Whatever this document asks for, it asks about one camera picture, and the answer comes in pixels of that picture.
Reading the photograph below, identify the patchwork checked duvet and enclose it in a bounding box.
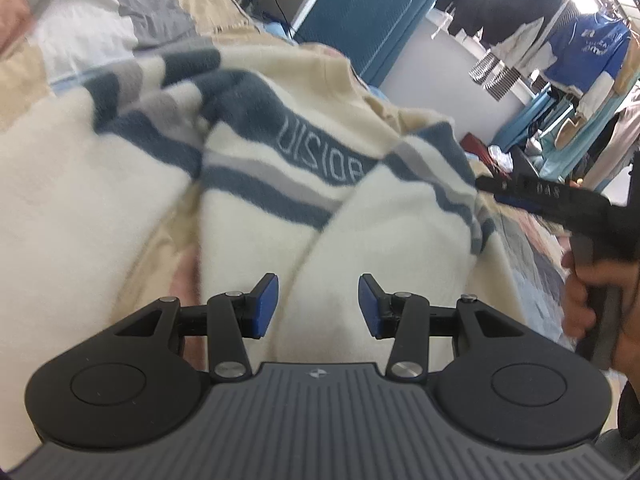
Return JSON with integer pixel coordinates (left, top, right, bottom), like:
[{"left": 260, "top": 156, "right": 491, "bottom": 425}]
[{"left": 0, "top": 0, "right": 581, "bottom": 356}]

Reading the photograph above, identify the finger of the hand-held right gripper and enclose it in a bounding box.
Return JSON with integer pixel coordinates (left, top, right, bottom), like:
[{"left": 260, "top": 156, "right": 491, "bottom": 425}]
[{"left": 475, "top": 174, "right": 538, "bottom": 210}]

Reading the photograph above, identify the white sweater with blue stripes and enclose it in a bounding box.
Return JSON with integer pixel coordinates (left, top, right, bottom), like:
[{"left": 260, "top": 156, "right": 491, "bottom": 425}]
[{"left": 0, "top": 49, "right": 496, "bottom": 366}]

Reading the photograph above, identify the light blue hanging garment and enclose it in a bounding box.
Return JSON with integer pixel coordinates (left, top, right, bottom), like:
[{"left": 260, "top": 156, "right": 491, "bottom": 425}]
[{"left": 540, "top": 95, "right": 621, "bottom": 181}]

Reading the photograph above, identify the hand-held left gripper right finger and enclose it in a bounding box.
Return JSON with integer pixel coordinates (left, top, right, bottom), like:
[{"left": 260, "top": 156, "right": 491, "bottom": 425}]
[{"left": 358, "top": 273, "right": 526, "bottom": 380}]

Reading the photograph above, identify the grey hanging jacket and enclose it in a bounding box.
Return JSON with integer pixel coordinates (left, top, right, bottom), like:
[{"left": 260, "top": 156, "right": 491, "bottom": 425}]
[{"left": 487, "top": 12, "right": 556, "bottom": 71}]

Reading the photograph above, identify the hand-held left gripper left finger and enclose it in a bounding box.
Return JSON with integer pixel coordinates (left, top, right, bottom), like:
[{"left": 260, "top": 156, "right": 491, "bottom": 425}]
[{"left": 114, "top": 273, "right": 279, "bottom": 381}]

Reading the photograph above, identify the person's right hand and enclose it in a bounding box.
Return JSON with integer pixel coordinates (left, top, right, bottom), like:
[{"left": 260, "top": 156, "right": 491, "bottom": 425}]
[{"left": 560, "top": 252, "right": 640, "bottom": 371}]

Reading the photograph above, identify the tan hanging garment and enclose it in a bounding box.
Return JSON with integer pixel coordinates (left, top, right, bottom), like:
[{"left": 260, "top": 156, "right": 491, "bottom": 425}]
[{"left": 552, "top": 65, "right": 640, "bottom": 151}]

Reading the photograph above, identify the striped hanging garment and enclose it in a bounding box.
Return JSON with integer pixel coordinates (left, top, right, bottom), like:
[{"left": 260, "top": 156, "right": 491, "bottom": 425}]
[{"left": 467, "top": 52, "right": 521, "bottom": 102}]

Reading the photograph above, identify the crumpled clear plastic bag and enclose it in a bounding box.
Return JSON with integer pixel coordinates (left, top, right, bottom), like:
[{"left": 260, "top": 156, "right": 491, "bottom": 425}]
[{"left": 487, "top": 144, "right": 516, "bottom": 168}]

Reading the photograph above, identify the dark red box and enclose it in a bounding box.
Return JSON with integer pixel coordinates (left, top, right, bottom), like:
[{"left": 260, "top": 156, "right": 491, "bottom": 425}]
[{"left": 460, "top": 132, "right": 506, "bottom": 171}]

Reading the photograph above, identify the blue padded chair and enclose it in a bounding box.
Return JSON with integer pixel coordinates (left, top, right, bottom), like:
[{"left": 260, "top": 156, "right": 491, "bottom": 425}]
[{"left": 290, "top": 0, "right": 413, "bottom": 78}]

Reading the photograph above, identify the blue and white jersey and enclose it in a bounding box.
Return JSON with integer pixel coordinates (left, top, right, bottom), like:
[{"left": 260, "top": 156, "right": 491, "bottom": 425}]
[{"left": 542, "top": 10, "right": 631, "bottom": 111}]

